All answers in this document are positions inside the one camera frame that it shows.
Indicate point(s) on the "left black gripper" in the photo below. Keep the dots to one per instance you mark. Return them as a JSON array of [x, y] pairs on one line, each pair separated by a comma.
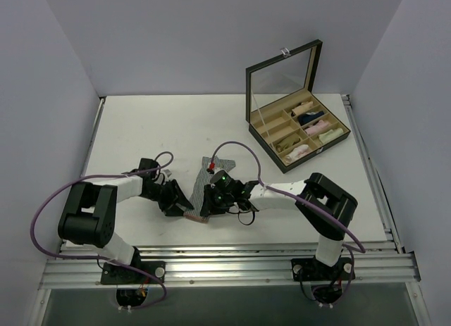
[[170, 198]]

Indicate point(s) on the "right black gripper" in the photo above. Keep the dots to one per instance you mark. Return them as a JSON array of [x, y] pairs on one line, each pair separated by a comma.
[[210, 202]]

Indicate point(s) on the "grey striped underwear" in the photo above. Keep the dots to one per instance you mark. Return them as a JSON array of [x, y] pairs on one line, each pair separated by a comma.
[[203, 178]]

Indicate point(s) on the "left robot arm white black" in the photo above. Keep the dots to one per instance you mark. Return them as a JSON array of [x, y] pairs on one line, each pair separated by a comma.
[[89, 215]]

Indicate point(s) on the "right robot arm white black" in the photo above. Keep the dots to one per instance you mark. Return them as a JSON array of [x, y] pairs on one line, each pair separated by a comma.
[[326, 206]]

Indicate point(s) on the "tan rolled underwear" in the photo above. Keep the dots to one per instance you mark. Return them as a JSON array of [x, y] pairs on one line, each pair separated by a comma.
[[287, 142]]

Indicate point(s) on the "light pink rolled underwear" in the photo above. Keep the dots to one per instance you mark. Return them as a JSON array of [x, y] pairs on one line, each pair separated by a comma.
[[297, 153]]

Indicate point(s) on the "navy rolled underwear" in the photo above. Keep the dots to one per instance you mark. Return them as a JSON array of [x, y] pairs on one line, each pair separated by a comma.
[[306, 118]]

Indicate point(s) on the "pale green rolled underwear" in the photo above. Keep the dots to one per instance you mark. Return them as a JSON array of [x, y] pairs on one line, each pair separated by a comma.
[[330, 135]]

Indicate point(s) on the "beige rolled underwear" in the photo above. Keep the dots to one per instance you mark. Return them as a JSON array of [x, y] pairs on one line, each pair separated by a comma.
[[301, 108]]

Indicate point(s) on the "black compartment storage box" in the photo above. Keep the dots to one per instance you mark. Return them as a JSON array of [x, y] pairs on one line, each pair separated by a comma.
[[273, 88]]

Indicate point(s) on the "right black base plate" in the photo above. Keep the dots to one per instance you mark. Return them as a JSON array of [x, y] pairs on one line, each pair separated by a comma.
[[311, 270]]

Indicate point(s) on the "aluminium mounting rail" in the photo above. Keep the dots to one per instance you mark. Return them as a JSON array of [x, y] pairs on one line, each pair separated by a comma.
[[237, 265]]

